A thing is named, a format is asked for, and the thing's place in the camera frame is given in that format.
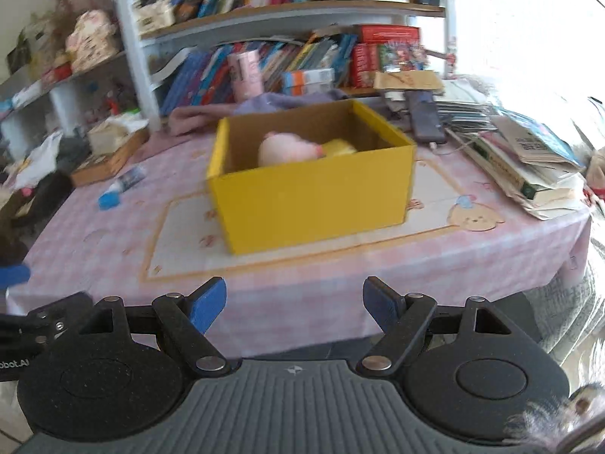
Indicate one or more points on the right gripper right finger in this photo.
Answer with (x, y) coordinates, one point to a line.
(403, 320)

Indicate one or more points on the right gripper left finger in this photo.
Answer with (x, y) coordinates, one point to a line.
(183, 322)

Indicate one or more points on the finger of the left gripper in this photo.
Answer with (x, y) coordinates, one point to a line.
(14, 275)

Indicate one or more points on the white blue bottle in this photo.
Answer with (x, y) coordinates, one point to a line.
(127, 180)

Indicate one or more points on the pink plush toy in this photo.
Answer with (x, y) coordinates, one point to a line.
(282, 148)

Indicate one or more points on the pink checkered tablecloth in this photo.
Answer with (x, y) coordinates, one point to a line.
(462, 237)

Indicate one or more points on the blue small packet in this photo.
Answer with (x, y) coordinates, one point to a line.
(108, 200)

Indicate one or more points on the wooden chess box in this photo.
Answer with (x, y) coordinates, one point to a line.
(99, 168)

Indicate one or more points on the tissue pack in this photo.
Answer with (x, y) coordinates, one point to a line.
(110, 135)

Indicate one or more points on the yellow cardboard box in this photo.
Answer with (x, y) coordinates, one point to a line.
(267, 208)

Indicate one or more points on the beige soap block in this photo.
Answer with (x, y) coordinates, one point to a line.
(337, 147)

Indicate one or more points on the pink purple cloth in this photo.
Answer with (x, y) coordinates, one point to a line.
(183, 120)

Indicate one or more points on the stack of papers and books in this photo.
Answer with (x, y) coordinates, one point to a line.
(525, 159)

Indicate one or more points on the black smartphone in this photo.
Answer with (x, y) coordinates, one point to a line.
(424, 117)

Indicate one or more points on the orange blue box lower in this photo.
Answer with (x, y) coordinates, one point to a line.
(299, 90)

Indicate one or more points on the orange blue box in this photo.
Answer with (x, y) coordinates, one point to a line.
(299, 90)
(306, 77)

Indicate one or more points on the pink cylindrical case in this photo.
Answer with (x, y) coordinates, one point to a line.
(246, 75)

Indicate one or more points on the orange blue box upper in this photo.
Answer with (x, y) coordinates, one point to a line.
(306, 77)

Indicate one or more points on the red thick dictionary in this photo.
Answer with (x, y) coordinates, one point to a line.
(382, 34)

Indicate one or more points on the white bookshelf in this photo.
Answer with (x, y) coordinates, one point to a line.
(255, 22)

